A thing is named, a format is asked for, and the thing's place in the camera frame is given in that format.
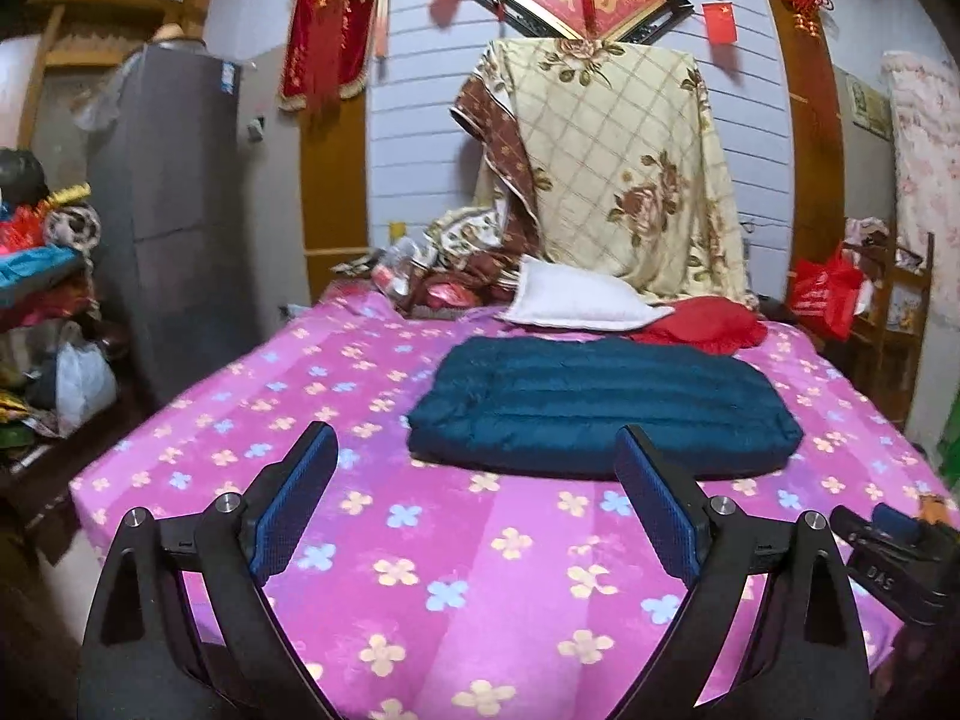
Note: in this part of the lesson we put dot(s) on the wooden chair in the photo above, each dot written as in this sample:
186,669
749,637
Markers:
888,334

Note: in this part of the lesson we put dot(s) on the pink floral curtain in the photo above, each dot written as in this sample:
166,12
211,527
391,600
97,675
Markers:
924,108

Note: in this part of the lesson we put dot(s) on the white pillow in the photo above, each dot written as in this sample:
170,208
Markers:
562,297

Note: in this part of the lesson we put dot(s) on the red pillow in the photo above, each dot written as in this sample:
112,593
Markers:
713,325

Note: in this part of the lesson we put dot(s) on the small orange box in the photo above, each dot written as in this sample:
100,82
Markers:
933,510

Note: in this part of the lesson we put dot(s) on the teal down jacket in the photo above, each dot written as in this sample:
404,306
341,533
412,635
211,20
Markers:
538,407

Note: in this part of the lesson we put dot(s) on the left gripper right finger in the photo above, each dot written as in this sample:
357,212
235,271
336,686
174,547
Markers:
669,503

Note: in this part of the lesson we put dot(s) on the small red flag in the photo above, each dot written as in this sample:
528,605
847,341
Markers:
720,23

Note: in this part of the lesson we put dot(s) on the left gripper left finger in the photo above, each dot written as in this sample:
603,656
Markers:
282,499

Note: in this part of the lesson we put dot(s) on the cluttered shelf pile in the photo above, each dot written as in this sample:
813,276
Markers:
56,374

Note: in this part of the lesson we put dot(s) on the red plastic bag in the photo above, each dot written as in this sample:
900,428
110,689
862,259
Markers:
823,295

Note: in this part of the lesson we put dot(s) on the beige floral blanket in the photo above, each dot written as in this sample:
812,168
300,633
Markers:
606,156

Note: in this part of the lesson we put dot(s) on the red hanging banner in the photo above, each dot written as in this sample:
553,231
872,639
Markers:
329,47

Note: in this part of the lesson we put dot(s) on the brown patterned bedding pile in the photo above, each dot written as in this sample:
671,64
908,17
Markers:
469,257

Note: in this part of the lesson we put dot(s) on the grey refrigerator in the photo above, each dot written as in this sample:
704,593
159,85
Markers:
162,159

